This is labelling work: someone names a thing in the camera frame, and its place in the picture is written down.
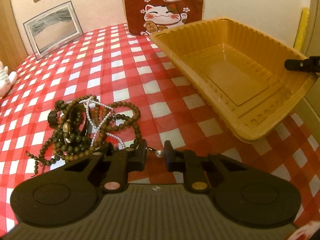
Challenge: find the pearl drop earring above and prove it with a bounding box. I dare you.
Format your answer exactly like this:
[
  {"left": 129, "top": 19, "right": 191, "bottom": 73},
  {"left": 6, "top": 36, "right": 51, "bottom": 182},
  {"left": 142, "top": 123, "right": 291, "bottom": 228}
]
[{"left": 147, "top": 147, "right": 164, "bottom": 158}]

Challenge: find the yellow plastic tray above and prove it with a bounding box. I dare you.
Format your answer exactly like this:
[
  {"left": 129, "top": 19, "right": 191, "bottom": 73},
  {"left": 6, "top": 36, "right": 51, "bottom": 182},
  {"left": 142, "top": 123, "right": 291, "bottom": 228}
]
[{"left": 151, "top": 18, "right": 317, "bottom": 143}]

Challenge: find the red white checkered tablecloth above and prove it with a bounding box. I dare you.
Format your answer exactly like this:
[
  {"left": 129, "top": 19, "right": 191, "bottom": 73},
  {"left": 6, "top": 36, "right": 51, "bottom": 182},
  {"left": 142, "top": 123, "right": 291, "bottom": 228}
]
[{"left": 1, "top": 24, "right": 319, "bottom": 234}]

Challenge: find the white plush cat toy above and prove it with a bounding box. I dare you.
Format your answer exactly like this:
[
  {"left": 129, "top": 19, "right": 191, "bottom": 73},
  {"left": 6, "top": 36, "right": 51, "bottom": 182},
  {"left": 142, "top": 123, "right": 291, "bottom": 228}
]
[{"left": 0, "top": 61, "right": 17, "bottom": 98}]

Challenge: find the silver framed sand picture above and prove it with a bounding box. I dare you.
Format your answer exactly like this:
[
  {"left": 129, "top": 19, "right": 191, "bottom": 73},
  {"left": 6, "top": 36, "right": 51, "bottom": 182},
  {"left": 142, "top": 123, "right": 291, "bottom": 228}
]
[{"left": 23, "top": 1, "right": 83, "bottom": 60}]

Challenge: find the red lucky cat cloth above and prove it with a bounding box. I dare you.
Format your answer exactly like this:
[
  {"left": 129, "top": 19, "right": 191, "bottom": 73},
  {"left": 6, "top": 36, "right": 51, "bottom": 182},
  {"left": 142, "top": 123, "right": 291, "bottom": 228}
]
[{"left": 123, "top": 0, "right": 204, "bottom": 36}]

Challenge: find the brown wooden bead necklace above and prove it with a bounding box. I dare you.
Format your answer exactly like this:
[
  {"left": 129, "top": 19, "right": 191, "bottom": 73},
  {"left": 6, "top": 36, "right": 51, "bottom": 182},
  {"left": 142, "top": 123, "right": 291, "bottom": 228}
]
[{"left": 25, "top": 94, "right": 143, "bottom": 178}]

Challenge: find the white pearl necklace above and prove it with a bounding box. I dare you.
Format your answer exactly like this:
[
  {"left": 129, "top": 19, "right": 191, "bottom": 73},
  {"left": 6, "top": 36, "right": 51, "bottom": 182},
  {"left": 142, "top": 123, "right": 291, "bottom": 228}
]
[{"left": 78, "top": 96, "right": 126, "bottom": 151}]

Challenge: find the black bangle bracelet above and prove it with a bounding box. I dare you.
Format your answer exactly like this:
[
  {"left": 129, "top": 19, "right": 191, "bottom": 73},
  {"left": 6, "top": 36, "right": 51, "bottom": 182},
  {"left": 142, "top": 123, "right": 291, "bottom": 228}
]
[{"left": 47, "top": 103, "right": 91, "bottom": 143}]

